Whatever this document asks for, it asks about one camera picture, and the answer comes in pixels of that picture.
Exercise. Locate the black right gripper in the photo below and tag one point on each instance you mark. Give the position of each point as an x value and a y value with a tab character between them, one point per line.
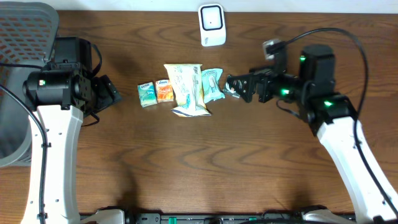
261	76

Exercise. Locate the white barcode scanner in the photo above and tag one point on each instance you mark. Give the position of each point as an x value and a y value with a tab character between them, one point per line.
212	25

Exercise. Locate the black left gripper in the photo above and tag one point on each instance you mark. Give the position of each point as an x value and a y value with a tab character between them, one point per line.
104	92

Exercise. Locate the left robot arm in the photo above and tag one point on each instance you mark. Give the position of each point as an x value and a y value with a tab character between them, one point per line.
60	95

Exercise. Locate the cream snack bag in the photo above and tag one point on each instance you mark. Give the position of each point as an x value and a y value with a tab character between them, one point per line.
187	85

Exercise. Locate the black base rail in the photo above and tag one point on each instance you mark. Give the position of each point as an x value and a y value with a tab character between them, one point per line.
313	214

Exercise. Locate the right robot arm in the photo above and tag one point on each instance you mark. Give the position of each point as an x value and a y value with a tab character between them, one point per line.
332	119

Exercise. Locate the teal tissue box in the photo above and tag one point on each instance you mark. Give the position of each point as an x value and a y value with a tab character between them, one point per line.
147	94

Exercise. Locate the dark grey plastic basket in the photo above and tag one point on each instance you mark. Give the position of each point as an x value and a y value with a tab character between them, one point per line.
28	31

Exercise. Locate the mint green wipes pack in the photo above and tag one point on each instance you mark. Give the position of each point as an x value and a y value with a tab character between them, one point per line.
210	81

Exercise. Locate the orange small packet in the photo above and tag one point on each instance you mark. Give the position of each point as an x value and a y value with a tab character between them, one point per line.
164	91

